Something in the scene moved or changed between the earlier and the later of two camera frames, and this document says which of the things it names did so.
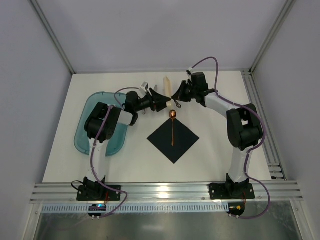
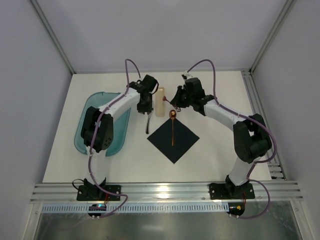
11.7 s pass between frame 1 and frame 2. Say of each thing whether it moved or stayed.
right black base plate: stayed
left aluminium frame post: stayed
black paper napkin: stayed
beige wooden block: moved
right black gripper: moved
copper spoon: stayed
